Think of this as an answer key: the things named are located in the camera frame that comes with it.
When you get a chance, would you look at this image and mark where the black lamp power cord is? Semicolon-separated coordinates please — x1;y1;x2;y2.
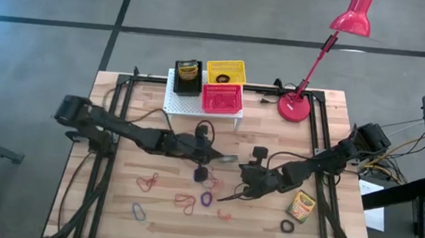
259;75;306;107

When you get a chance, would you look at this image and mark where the brown cable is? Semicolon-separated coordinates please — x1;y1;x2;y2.
55;147;95;236

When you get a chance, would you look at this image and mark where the black desk beam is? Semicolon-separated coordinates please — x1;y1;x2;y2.
360;171;425;216

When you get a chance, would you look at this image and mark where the red desk lamp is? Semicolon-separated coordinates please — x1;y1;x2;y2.
276;0;375;129

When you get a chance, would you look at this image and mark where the purple spiral wrist coil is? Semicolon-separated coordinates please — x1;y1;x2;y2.
199;190;215;209

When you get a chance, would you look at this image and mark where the red plastic basket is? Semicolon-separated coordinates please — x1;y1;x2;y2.
199;81;246;117

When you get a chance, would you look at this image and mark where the yellow plastic basket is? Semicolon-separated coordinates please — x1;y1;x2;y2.
204;57;249;88

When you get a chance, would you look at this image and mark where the white perforated shelf riser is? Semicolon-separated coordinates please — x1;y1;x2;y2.
161;68;247;132

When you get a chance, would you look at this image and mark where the white paper sheet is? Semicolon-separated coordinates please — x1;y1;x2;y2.
355;180;389;232

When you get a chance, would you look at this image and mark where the yellow and grey cable bundle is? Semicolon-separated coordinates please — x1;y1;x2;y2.
357;113;425;188

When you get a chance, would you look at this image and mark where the black plastic basket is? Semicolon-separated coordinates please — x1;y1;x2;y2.
171;57;205;98

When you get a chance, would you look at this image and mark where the black spiral wrist coil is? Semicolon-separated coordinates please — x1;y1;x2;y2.
279;218;297;236
215;72;233;85

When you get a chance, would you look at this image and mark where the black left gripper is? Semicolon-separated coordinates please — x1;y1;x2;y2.
171;121;236;186

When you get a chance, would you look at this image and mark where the red rubber band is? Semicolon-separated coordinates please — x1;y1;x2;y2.
135;170;160;194
206;167;221;187
182;199;197;217

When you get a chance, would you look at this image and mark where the black aluminium table frame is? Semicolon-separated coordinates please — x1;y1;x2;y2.
42;58;390;238

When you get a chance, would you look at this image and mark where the blue rubber band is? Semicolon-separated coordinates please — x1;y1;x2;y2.
131;202;148;223

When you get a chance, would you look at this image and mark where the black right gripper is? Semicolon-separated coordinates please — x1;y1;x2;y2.
217;142;287;208

